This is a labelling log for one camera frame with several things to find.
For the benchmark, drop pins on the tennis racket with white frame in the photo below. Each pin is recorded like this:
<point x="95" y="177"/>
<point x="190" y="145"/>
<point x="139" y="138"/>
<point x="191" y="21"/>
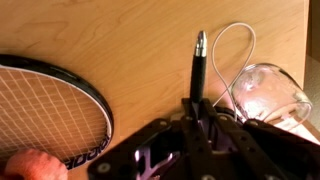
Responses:
<point x="50" y="110"/>

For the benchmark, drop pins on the clear glass jar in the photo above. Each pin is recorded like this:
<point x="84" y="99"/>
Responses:
<point x="266" y="93"/>

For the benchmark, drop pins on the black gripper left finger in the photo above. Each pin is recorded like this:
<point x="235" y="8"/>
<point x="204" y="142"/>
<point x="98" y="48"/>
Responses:
<point x="200" y="150"/>

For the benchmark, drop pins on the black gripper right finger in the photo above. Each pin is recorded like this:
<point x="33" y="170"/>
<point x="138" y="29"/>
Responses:
<point x="243" y="153"/>

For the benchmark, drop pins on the black pen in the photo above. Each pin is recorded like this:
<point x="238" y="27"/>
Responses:
<point x="198" y="73"/>

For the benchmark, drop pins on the orange terry towel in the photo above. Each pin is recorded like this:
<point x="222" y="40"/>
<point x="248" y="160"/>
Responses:
<point x="33" y="165"/>

